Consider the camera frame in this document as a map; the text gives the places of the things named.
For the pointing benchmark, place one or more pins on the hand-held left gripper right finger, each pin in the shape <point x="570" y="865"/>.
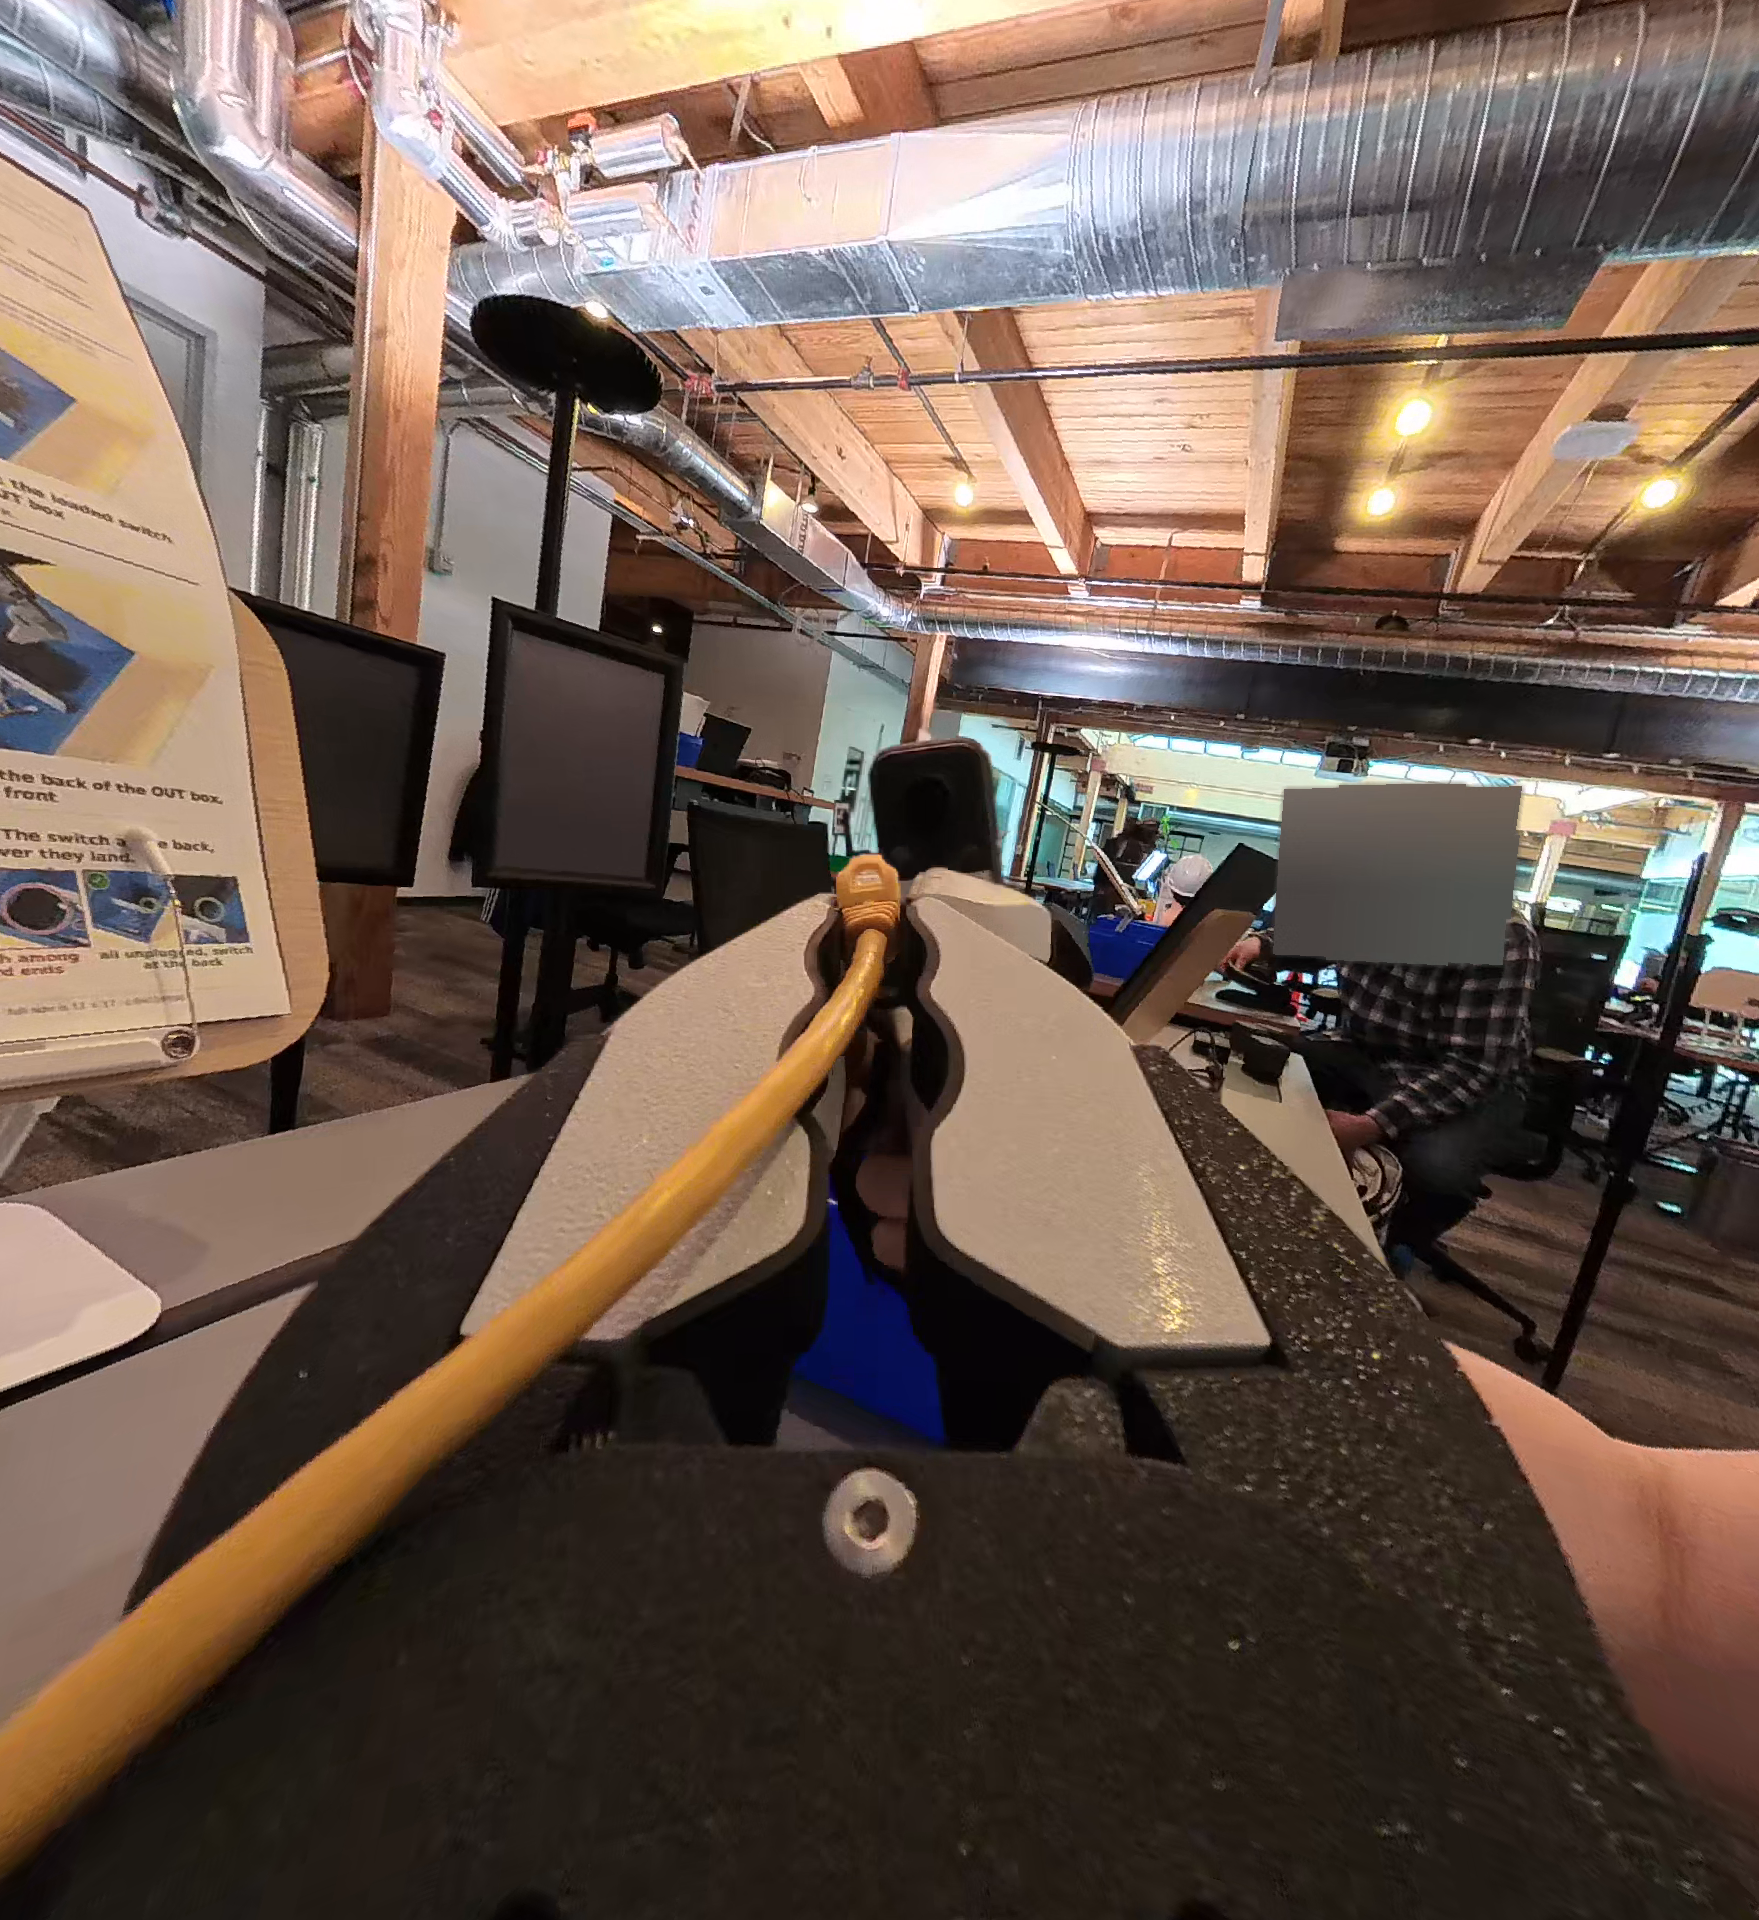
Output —
<point x="1089" y="1170"/>

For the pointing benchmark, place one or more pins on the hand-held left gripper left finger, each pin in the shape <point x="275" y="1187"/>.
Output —
<point x="641" y="1127"/>

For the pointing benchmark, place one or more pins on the person's right forearm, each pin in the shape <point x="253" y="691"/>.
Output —
<point x="1721" y="1589"/>

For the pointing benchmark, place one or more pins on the black office chair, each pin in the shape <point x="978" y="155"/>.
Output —
<point x="934" y="812"/>
<point x="761" y="871"/>

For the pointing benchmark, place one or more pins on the blue plastic bin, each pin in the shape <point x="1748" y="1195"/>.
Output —
<point x="865" y="1351"/>

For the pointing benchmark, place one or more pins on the white stand base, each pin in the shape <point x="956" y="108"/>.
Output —
<point x="26" y="1305"/>

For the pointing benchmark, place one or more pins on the wooden pillar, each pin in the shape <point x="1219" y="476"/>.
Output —
<point x="399" y="449"/>

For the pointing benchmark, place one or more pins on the printed instruction poster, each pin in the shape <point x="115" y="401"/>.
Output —
<point x="69" y="600"/>

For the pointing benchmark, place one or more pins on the black pole with round top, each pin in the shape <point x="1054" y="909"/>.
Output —
<point x="566" y="347"/>

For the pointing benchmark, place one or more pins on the silver ventilation duct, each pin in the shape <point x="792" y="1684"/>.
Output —
<point x="1270" y="165"/>

